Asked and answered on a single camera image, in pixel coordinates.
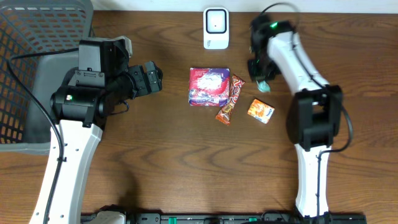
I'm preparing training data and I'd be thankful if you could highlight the grey plastic mesh basket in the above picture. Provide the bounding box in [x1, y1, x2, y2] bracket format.
[1, 0, 94, 155]

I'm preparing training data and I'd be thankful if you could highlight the small orange snack box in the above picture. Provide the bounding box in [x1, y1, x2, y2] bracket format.
[248, 99, 275, 124]

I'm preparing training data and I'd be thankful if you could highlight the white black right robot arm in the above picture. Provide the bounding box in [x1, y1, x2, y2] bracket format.
[248, 14, 343, 223]

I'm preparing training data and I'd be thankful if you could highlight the red purple snack packet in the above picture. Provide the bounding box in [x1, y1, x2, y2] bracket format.
[188, 68, 230, 106]

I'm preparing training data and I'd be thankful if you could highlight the red orange candy bar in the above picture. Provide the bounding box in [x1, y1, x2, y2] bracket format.
[215, 74, 245, 125]

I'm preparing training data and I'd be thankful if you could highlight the white barcode scanner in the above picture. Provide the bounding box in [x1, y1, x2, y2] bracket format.
[203, 7, 229, 50]

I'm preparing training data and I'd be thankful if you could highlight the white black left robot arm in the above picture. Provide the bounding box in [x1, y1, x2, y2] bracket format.
[30, 36, 163, 223]

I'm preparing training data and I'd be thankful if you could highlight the black mounting rail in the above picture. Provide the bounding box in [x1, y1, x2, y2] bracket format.
[80, 205, 367, 224]

